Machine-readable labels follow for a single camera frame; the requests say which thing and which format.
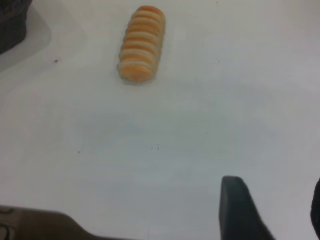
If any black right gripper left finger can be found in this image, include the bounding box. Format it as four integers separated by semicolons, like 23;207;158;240
218;175;277;240

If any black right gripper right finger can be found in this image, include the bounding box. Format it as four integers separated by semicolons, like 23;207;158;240
310;178;320;227

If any striped orange bread roll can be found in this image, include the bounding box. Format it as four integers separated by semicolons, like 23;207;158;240
116;5;167;84

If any dark brown wicker basket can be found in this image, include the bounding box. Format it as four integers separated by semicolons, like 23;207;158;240
0;0;35;56

